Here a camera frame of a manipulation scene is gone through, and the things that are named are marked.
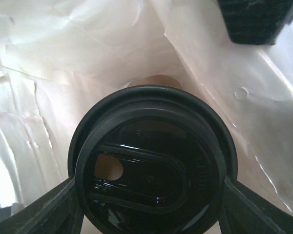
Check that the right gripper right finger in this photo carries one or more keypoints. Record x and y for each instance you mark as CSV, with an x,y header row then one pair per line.
x,y
245,212

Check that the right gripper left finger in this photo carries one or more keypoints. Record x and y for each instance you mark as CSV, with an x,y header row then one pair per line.
x,y
56,212

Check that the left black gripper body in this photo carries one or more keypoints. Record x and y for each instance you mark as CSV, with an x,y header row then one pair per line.
x,y
255,22

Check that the black plastic cup lid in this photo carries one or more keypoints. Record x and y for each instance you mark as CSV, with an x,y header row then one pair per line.
x,y
151,159

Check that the cream bear paper bag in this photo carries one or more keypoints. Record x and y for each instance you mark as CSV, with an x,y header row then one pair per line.
x,y
58,58

